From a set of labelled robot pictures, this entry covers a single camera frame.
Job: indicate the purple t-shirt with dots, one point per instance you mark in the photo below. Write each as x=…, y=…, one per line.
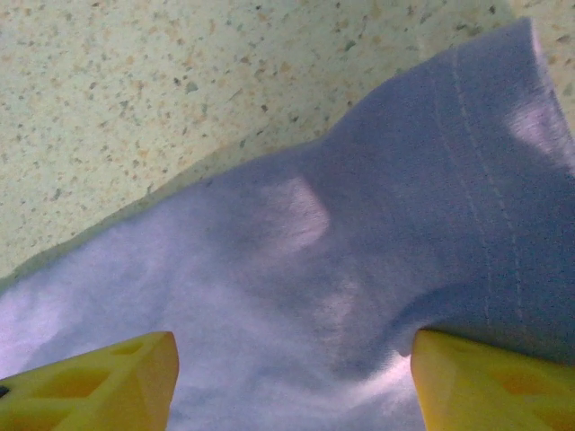
x=314, y=269

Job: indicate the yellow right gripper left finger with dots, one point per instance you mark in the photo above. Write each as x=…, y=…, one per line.
x=112, y=386

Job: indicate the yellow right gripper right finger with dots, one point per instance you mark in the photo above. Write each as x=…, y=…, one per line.
x=485, y=390

